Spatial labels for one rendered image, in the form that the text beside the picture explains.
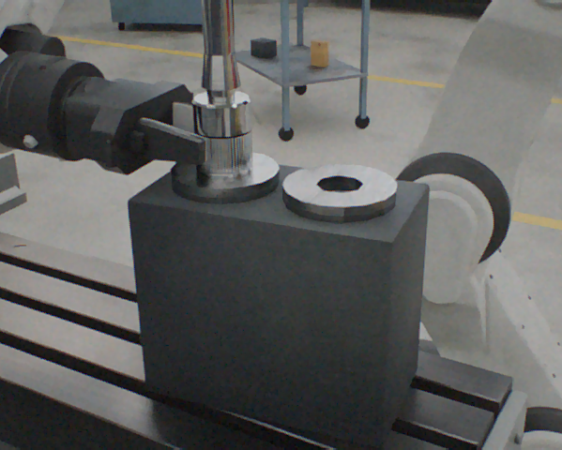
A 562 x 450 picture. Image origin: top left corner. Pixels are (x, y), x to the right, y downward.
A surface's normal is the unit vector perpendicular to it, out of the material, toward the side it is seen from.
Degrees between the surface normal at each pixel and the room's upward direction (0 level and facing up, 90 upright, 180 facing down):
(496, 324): 90
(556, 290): 0
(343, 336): 90
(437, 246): 90
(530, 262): 0
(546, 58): 114
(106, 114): 45
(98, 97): 3
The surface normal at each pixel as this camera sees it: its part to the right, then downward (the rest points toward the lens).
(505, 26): -0.40, 0.72
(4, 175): 0.89, 0.18
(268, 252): -0.37, 0.39
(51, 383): -0.01, -0.91
